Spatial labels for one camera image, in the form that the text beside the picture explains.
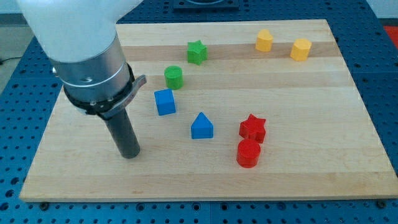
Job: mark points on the blue cube block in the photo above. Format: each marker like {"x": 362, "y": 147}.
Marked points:
{"x": 165, "y": 102}

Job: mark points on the green cylinder block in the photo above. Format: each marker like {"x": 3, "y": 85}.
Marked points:
{"x": 173, "y": 77}

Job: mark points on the blue triangle block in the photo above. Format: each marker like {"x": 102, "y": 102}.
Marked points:
{"x": 202, "y": 127}

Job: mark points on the yellow heart block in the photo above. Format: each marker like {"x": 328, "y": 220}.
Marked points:
{"x": 264, "y": 41}

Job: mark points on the red cylinder block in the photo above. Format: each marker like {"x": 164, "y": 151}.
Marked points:
{"x": 248, "y": 153}

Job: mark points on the black flange clamp with bracket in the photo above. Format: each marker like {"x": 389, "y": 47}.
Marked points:
{"x": 112, "y": 104}

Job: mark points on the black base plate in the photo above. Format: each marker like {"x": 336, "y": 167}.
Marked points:
{"x": 204, "y": 4}

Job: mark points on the green star block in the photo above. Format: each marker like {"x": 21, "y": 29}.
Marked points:
{"x": 197, "y": 52}

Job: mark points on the yellow hexagon block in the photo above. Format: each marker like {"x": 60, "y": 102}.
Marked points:
{"x": 300, "y": 49}

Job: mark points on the red star block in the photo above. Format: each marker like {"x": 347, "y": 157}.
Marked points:
{"x": 253, "y": 128}

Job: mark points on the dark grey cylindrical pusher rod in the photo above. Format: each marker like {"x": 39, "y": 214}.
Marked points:
{"x": 122, "y": 132}

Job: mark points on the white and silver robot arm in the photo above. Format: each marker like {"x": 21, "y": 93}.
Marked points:
{"x": 80, "y": 39}

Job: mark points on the wooden board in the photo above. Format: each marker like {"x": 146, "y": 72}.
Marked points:
{"x": 320, "y": 142}

